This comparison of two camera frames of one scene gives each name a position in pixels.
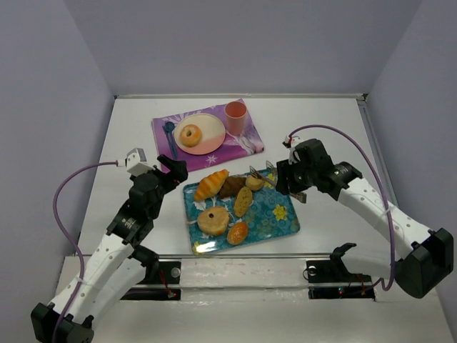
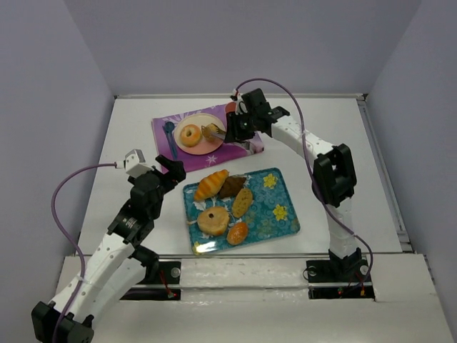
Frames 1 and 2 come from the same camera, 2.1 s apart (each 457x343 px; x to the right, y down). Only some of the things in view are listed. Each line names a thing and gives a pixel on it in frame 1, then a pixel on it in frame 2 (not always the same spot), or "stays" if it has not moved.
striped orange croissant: [209, 185] stays
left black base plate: [169, 273] stays
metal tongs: [271, 179] -> [212, 130]
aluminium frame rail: [240, 97] stays
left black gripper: [175, 170] stays
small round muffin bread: [253, 183] -> [207, 130]
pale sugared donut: [213, 221] stays
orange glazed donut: [191, 135] stays
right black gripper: [285, 177] -> [236, 126]
